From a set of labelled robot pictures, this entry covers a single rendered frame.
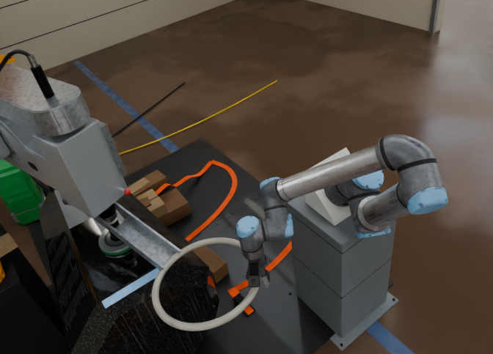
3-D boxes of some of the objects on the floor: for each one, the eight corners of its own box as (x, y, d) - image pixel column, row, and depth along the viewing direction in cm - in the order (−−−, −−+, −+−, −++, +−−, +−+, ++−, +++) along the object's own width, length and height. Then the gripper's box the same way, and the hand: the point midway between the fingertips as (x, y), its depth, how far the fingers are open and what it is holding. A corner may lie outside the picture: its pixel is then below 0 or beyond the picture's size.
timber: (229, 273, 293) (226, 262, 286) (216, 284, 288) (213, 273, 280) (203, 251, 312) (199, 240, 304) (190, 261, 306) (186, 250, 299)
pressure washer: (16, 205, 388) (-36, 128, 334) (54, 193, 395) (9, 115, 341) (14, 230, 362) (-43, 150, 307) (55, 216, 369) (6, 135, 315)
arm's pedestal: (340, 254, 294) (340, 160, 241) (398, 301, 260) (414, 203, 207) (285, 295, 275) (273, 202, 222) (341, 351, 241) (342, 257, 188)
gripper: (268, 242, 173) (275, 275, 186) (240, 243, 175) (249, 276, 188) (267, 259, 166) (274, 292, 179) (238, 259, 169) (247, 292, 181)
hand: (260, 287), depth 180 cm, fingers closed on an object, 4 cm apart
